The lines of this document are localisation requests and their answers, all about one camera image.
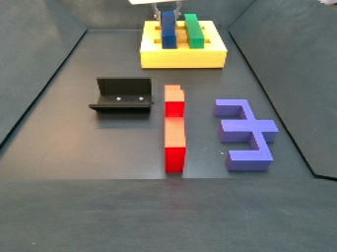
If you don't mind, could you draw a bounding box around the yellow slotted board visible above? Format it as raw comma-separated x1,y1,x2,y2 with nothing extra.
140,21,228,69

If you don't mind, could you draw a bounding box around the purple comb-shaped block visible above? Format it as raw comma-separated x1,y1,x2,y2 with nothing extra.
213,99,280,171

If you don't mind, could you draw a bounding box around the black angle bracket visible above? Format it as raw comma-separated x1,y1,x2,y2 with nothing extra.
90,77,153,112

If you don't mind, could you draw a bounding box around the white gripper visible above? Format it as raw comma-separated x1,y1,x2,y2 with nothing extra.
128,0,185,22

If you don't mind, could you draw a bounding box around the blue long bar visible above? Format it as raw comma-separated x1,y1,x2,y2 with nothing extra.
161,11,179,49

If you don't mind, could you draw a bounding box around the green long bar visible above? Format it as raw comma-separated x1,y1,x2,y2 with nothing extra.
185,14,207,49

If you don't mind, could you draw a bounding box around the red notched bar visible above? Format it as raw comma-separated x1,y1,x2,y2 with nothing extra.
165,85,188,173

